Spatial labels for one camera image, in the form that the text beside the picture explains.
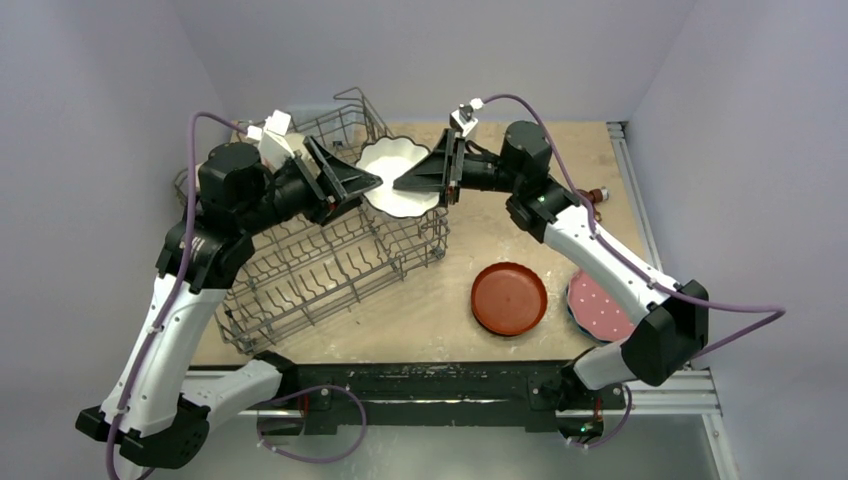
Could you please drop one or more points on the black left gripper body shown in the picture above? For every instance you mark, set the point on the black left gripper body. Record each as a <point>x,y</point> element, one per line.
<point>296,191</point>

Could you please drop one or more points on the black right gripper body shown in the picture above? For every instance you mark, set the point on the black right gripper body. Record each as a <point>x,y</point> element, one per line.
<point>452,169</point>

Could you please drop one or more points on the white bowl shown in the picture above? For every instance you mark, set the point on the white bowl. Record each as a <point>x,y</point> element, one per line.
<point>389,158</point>

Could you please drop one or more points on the red-orange plate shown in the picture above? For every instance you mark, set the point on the red-orange plate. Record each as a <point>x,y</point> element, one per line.
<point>508,299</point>

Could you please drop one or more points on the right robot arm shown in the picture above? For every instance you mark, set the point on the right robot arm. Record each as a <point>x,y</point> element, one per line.
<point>671,325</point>

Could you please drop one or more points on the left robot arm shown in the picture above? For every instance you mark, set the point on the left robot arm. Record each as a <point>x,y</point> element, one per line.
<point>149,421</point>

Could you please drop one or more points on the clear plastic container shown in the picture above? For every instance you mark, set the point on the clear plastic container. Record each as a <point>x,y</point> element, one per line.
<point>308,114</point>

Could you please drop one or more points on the blue plate under pink plate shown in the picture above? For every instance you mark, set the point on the blue plate under pink plate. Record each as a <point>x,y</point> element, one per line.
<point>575,324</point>

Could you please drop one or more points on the pink polka dot plate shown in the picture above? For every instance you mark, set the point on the pink polka dot plate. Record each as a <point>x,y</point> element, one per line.
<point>596,308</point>

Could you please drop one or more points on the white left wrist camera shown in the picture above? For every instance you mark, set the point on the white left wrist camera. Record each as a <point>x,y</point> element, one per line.
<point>270,140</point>

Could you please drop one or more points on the grey wire dish rack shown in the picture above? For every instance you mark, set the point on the grey wire dish rack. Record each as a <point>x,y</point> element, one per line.
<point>302,273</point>

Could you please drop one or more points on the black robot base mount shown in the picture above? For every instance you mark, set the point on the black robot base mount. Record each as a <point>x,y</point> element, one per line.
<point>532,395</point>

